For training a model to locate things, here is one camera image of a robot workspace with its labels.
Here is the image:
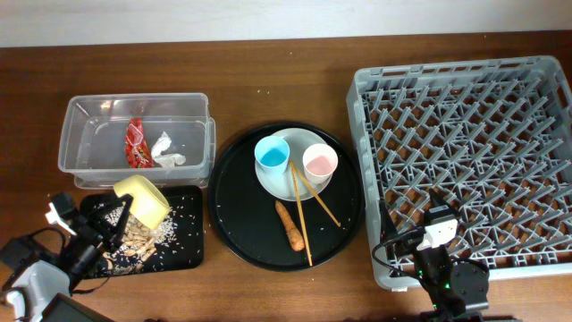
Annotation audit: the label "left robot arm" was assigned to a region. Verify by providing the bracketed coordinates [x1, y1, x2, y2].
[1, 193, 133, 322]

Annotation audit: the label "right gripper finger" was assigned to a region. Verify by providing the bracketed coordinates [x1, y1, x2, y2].
[380, 199, 397, 237]
[428, 189, 451, 210]

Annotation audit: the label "white tissue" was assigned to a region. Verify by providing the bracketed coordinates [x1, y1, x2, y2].
[151, 131, 186, 168]

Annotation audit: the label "pale grey plate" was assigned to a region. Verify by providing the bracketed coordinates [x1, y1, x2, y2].
[255, 128, 333, 201]

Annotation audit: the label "grey dishwasher rack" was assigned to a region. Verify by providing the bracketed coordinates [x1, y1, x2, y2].
[346, 55, 571, 291]

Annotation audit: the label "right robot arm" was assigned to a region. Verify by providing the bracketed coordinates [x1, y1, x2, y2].
[371, 190, 490, 321]

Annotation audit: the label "black rectangular tray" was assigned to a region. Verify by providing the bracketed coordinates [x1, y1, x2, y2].
[88, 185, 204, 279]

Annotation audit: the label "pink cup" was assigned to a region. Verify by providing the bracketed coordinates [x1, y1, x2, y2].
[302, 143, 338, 184]

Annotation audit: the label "red snack wrapper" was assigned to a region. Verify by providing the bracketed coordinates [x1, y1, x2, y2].
[124, 118, 154, 168]

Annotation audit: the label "orange carrot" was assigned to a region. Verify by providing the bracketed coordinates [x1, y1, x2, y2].
[274, 200, 305, 251]

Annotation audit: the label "wooden chopstick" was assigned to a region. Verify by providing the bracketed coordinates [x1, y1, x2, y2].
[289, 160, 313, 267]
[289, 161, 341, 227]

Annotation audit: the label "yellow bowl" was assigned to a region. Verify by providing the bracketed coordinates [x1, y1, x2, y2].
[113, 174, 171, 230]

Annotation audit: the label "clear plastic bin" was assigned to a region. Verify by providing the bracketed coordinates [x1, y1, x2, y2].
[58, 93, 216, 189]

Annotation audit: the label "nut and rice scraps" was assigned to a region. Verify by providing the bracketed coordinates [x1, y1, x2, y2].
[91, 208, 178, 277]

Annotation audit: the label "round black tray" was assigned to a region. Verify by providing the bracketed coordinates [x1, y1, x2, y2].
[208, 122, 366, 272]

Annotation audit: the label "blue cup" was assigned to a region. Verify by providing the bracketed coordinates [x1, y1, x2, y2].
[254, 136, 290, 175]

